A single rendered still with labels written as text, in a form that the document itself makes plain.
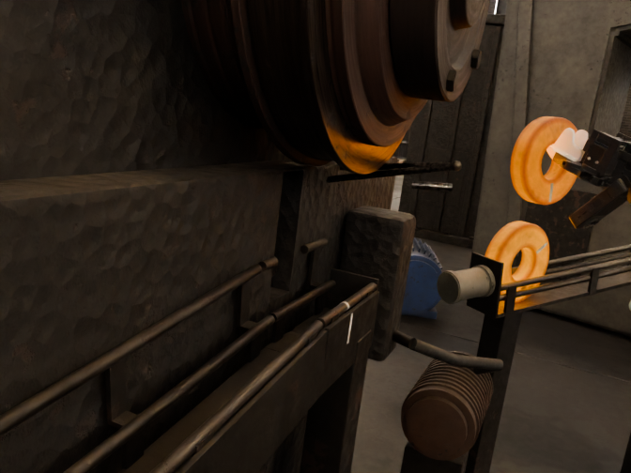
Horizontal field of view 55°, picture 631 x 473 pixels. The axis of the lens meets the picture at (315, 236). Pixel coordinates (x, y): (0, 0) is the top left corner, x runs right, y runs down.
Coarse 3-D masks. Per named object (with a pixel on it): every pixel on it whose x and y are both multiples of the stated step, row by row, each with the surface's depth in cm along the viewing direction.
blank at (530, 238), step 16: (512, 224) 113; (528, 224) 113; (496, 240) 112; (512, 240) 111; (528, 240) 114; (544, 240) 116; (496, 256) 111; (512, 256) 112; (528, 256) 118; (544, 256) 118; (528, 272) 117; (544, 272) 119
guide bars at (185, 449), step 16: (368, 288) 84; (352, 304) 78; (320, 320) 70; (304, 336) 65; (288, 352) 62; (272, 368) 59; (256, 384) 56; (240, 400) 53; (224, 416) 51; (208, 432) 49; (176, 448) 47; (192, 448) 47; (160, 464) 45; (176, 464) 45
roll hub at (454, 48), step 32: (416, 0) 55; (448, 0) 62; (480, 0) 68; (416, 32) 57; (448, 32) 64; (480, 32) 75; (416, 64) 60; (448, 64) 63; (416, 96) 67; (448, 96) 66
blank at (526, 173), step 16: (528, 128) 106; (544, 128) 105; (560, 128) 107; (576, 128) 110; (528, 144) 104; (544, 144) 106; (512, 160) 107; (528, 160) 105; (512, 176) 108; (528, 176) 106; (544, 176) 108; (560, 176) 110; (576, 176) 113; (528, 192) 107; (544, 192) 109; (560, 192) 111
